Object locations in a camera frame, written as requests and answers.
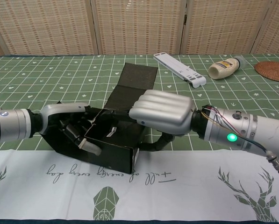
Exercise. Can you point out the white folding laptop stand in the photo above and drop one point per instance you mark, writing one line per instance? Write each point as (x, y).
(176, 66)

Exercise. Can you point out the woven bamboo folding screen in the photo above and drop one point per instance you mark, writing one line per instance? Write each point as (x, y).
(139, 23)

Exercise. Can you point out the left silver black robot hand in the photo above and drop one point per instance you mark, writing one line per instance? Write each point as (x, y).
(59, 109)

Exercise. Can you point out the round woven rattan coaster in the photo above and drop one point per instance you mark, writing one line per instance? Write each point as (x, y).
(273, 71)

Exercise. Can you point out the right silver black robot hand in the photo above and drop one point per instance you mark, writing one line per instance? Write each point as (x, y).
(162, 109)

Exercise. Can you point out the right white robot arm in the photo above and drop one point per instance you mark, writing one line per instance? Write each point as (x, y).
(258, 130)

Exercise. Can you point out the green white printed tablecloth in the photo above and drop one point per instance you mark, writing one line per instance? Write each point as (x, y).
(200, 191)

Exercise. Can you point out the cream mayonnaise squeeze bottle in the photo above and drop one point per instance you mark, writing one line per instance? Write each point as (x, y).
(223, 68)

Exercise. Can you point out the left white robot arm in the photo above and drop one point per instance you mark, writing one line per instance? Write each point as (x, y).
(10, 126)

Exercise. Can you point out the black foldable cardboard box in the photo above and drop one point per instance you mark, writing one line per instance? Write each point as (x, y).
(134, 77)

